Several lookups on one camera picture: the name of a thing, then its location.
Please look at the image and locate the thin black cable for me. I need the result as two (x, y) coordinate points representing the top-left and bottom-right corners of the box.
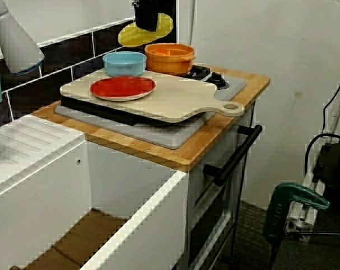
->
(323, 67), (340, 135)

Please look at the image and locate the thick black cable loop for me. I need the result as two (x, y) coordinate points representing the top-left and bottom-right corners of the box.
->
(304, 133), (340, 171)

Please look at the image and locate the black stove knob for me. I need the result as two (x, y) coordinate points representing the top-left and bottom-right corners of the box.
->
(206, 71), (230, 91)

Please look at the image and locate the white sink unit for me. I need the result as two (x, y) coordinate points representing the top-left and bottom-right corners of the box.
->
(0, 114), (189, 270)

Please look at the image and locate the brown cardboard sheet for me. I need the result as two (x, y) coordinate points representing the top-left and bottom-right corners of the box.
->
(9, 207), (131, 270)

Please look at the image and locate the black device box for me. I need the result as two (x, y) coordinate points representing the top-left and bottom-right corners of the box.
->
(313, 142), (340, 214)

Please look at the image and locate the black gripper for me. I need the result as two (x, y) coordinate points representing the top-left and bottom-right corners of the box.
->
(131, 0), (159, 32)

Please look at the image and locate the orange toy pot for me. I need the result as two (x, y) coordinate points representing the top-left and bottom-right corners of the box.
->
(144, 42), (196, 76)

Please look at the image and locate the pale wooden cutting board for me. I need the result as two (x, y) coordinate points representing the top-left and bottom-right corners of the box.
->
(59, 69), (245, 124)

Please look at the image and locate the red plate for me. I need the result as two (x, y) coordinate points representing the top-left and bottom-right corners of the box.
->
(90, 75), (156, 102)

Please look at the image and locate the black drill cable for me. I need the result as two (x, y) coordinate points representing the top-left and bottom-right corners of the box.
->
(270, 231), (340, 270)

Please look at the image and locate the light blue bowl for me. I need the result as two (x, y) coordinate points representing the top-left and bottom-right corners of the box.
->
(102, 51), (147, 78)

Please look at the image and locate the white toy oven front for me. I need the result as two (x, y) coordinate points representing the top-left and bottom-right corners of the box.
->
(186, 103), (257, 270)

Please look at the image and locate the grey toy stove plate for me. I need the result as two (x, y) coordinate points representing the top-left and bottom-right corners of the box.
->
(53, 73), (247, 150)

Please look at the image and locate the silver aluminium frame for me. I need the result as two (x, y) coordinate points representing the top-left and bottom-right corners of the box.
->
(288, 81), (340, 243)

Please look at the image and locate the black oven door handle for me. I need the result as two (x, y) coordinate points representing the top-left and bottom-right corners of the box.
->
(203, 124), (263, 187)

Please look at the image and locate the yellow toy corn cob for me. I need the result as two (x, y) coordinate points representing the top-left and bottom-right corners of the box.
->
(118, 12), (174, 48)

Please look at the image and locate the green power drill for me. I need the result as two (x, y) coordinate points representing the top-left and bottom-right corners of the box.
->
(262, 182), (331, 245)

